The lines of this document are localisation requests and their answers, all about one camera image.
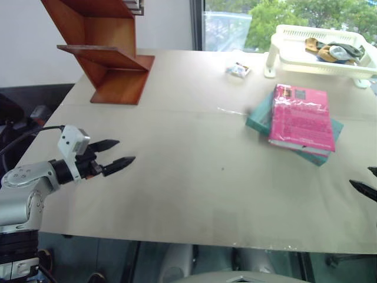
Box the black chair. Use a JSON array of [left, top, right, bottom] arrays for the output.
[[0, 93, 27, 139]]

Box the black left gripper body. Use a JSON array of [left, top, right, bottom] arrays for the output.
[[75, 147, 105, 180]]

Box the black white robot torso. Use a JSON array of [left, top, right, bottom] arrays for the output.
[[0, 228, 41, 281]]

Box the dark window frame post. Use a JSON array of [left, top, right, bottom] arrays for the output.
[[190, 0, 206, 51]]

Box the dark grey box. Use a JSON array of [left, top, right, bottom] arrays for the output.
[[28, 105, 52, 129]]

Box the wooden zigzag shelf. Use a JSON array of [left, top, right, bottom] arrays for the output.
[[40, 0, 156, 106]]

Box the teal book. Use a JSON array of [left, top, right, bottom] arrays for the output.
[[245, 91, 345, 167]]

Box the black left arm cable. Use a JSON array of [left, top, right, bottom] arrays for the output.
[[0, 125, 66, 177]]

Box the dark slatted wall vent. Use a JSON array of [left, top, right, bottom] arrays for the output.
[[123, 0, 145, 17]]

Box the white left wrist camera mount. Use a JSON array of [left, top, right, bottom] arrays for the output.
[[57, 125, 91, 181]]

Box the light grey sock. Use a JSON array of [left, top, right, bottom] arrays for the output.
[[329, 45, 350, 60]]

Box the olive green sock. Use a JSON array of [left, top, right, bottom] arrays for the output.
[[326, 42, 366, 63]]

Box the pink book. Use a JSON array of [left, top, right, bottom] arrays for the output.
[[267, 83, 337, 157]]

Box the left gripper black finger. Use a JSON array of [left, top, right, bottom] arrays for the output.
[[102, 156, 137, 177], [88, 139, 121, 153]]

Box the small white printed packet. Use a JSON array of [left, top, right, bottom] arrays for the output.
[[225, 61, 252, 78]]

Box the mustard yellow sock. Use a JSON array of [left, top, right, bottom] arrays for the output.
[[317, 45, 337, 64]]

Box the brown sock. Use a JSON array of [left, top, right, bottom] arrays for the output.
[[304, 37, 319, 54]]

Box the white plastic rack basket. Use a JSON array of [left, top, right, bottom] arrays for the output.
[[263, 24, 377, 89]]

